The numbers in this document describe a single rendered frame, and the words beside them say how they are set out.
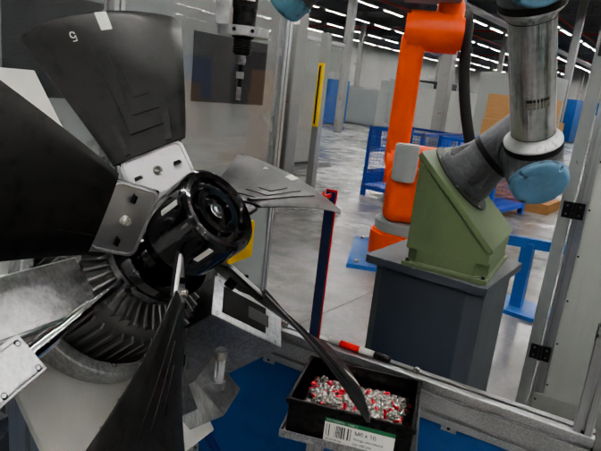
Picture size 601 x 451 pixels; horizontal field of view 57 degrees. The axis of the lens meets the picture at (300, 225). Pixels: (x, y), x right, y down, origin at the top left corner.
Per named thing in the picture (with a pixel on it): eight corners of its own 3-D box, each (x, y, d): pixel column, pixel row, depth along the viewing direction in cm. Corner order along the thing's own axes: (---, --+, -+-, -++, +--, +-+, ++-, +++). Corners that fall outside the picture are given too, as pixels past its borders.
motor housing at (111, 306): (65, 396, 73) (122, 363, 67) (-6, 244, 76) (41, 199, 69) (181, 338, 93) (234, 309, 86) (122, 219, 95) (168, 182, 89)
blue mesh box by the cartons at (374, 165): (358, 194, 780) (368, 124, 756) (400, 187, 879) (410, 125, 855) (414, 208, 729) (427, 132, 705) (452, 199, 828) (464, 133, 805)
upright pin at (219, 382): (208, 387, 83) (211, 349, 82) (217, 382, 85) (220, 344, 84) (219, 392, 82) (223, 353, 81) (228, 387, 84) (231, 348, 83)
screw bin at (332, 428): (281, 434, 94) (285, 397, 92) (307, 387, 110) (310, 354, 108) (410, 468, 89) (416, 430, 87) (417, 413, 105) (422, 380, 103)
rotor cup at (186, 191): (92, 251, 68) (156, 200, 62) (139, 189, 80) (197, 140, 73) (178, 322, 73) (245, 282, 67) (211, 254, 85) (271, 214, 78)
